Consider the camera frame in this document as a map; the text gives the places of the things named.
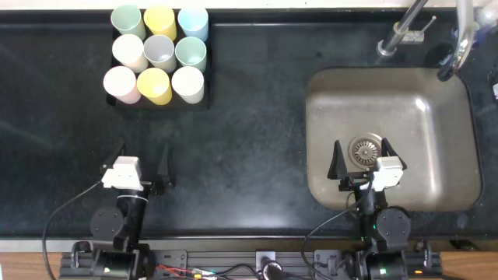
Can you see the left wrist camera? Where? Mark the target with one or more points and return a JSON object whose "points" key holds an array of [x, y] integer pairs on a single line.
{"points": [[123, 173]]}

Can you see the black tray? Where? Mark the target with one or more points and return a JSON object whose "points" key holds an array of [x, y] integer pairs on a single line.
{"points": [[207, 89]]}

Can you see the steel sink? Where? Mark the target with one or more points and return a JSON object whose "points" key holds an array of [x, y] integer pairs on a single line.
{"points": [[428, 116]]}

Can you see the green cup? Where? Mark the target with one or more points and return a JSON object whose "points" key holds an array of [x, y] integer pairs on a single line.
{"points": [[190, 53], [127, 20]]}

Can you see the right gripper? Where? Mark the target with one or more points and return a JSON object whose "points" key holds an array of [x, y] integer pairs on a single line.
{"points": [[354, 183]]}

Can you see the grey cup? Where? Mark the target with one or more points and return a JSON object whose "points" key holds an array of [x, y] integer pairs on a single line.
{"points": [[159, 51]]}

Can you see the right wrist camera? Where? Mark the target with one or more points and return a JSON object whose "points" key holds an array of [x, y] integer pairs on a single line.
{"points": [[387, 173]]}

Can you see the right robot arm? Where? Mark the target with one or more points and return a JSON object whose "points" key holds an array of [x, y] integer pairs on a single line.
{"points": [[393, 227]]}

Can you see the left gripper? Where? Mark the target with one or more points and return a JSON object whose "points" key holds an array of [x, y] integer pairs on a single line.
{"points": [[152, 187]]}

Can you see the pink cup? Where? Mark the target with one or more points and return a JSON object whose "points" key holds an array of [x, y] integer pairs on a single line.
{"points": [[120, 82]]}

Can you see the white cup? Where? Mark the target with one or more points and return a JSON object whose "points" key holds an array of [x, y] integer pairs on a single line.
{"points": [[129, 51], [188, 82]]}

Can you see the yellow cup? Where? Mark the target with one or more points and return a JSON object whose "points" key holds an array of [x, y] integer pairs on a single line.
{"points": [[154, 84], [159, 21]]}

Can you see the blue cup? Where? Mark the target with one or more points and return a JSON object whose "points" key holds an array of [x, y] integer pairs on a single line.
{"points": [[193, 22]]}

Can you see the steel tap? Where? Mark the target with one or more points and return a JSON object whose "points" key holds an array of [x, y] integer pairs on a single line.
{"points": [[389, 44]]}

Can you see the blue soap bottle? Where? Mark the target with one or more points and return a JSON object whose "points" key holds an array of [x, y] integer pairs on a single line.
{"points": [[488, 17]]}

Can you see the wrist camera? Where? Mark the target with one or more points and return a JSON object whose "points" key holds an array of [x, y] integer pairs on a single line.
{"points": [[387, 173], [123, 173]]}

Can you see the mounting rail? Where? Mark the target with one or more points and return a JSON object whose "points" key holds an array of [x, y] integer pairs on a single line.
{"points": [[225, 258]]}

